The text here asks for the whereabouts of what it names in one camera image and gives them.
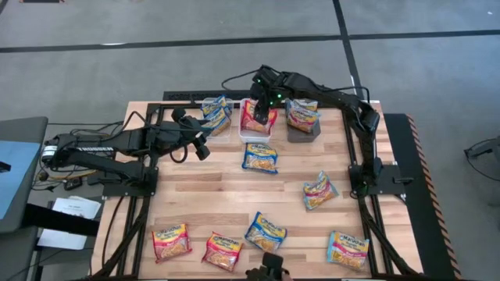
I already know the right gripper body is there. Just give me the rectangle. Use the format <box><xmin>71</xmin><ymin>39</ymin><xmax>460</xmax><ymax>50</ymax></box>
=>
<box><xmin>249</xmin><ymin>65</ymin><xmax>292</xmax><ymax>106</ymax></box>

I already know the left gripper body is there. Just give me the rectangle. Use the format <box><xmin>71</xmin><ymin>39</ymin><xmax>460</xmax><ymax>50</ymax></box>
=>
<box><xmin>158</xmin><ymin>111</ymin><xmax>208</xmax><ymax>145</ymax></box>

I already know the blue soy sauce ramen pack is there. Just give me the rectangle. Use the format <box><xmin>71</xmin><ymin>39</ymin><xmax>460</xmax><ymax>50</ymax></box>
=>
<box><xmin>241</xmin><ymin>142</ymin><xmax>279</xmax><ymax>176</ymax></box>
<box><xmin>202</xmin><ymin>107</ymin><xmax>232</xmax><ymax>137</ymax></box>
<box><xmin>201</xmin><ymin>94</ymin><xmax>231</xmax><ymax>118</ymax></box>
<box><xmin>244</xmin><ymin>212</ymin><xmax>288</xmax><ymax>254</ymax></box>

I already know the red beef ramen pack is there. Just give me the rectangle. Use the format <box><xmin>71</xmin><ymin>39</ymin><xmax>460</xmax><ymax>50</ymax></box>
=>
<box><xmin>201</xmin><ymin>230</ymin><xmax>244</xmax><ymax>273</ymax></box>
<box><xmin>240</xmin><ymin>99</ymin><xmax>278</xmax><ymax>136</ymax></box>
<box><xmin>151</xmin><ymin>222</ymin><xmax>193</xmax><ymax>265</ymax></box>

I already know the clear plastic bin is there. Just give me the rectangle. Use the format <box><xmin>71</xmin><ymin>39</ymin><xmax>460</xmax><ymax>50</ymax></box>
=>
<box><xmin>200</xmin><ymin>96</ymin><xmax>234</xmax><ymax>144</ymax></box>

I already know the white plastic bin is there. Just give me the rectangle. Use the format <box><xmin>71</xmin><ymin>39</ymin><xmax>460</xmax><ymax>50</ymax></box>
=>
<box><xmin>238</xmin><ymin>97</ymin><xmax>275</xmax><ymax>144</ymax></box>

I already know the grey plastic bin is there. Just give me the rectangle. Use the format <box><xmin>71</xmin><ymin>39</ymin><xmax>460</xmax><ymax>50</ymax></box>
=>
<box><xmin>285</xmin><ymin>97</ymin><xmax>322</xmax><ymax>144</ymax></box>

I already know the black power adapter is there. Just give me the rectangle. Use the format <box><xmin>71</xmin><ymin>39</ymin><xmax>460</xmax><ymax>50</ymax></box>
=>
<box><xmin>62</xmin><ymin>177</ymin><xmax>83</xmax><ymax>191</ymax></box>

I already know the white paper sheet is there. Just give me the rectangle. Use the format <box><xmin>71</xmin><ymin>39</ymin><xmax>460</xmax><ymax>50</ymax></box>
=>
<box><xmin>52</xmin><ymin>196</ymin><xmax>102</xmax><ymax>220</ymax></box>
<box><xmin>37</xmin><ymin>228</ymin><xmax>89</xmax><ymax>251</ymax></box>

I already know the black device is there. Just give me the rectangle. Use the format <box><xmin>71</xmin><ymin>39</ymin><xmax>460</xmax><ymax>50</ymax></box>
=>
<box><xmin>245</xmin><ymin>251</ymin><xmax>292</xmax><ymax>281</ymax></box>

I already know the black beam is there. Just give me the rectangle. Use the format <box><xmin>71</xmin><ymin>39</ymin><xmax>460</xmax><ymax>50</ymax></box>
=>
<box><xmin>23</xmin><ymin>202</ymin><xmax>101</xmax><ymax>238</ymax></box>

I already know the grey desk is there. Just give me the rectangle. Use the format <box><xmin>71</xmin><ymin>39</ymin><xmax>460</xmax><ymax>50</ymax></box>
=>
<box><xmin>0</xmin><ymin>116</ymin><xmax>50</xmax><ymax>281</ymax></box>

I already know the blue sheet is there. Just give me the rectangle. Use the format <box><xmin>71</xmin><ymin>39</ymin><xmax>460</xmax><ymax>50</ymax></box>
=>
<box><xmin>0</xmin><ymin>140</ymin><xmax>42</xmax><ymax>219</ymax></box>

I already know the black hazard striped floor mat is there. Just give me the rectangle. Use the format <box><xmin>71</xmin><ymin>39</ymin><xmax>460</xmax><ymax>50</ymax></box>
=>
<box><xmin>382</xmin><ymin>112</ymin><xmax>464</xmax><ymax>280</ymax></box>

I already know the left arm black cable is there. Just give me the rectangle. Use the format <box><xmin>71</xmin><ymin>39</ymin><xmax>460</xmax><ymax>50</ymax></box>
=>
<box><xmin>116</xmin><ymin>110</ymin><xmax>189</xmax><ymax>165</ymax></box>

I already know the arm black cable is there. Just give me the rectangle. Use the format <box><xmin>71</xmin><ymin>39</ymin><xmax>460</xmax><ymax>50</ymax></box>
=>
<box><xmin>116</xmin><ymin>110</ymin><xmax>189</xmax><ymax>165</ymax></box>
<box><xmin>220</xmin><ymin>69</ymin><xmax>261</xmax><ymax>91</ymax></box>

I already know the black aluminium table frame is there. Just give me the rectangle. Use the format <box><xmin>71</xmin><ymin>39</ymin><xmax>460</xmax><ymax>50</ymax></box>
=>
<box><xmin>91</xmin><ymin>100</ymin><xmax>425</xmax><ymax>280</ymax></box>

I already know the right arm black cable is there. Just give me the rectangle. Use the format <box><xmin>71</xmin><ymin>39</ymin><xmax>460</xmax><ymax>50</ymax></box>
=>
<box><xmin>220</xmin><ymin>69</ymin><xmax>261</xmax><ymax>91</ymax></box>

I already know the long black cable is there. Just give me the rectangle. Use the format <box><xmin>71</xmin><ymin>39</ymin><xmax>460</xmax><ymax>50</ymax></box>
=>
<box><xmin>312</xmin><ymin>84</ymin><xmax>371</xmax><ymax>103</ymax></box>

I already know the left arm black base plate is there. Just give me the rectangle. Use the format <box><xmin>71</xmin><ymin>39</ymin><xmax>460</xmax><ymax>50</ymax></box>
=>
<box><xmin>102</xmin><ymin>165</ymin><xmax>159</xmax><ymax>197</ymax></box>

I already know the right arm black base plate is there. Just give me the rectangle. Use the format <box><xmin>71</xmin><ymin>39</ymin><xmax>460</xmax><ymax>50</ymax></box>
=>
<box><xmin>348</xmin><ymin>162</ymin><xmax>407</xmax><ymax>196</ymax></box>

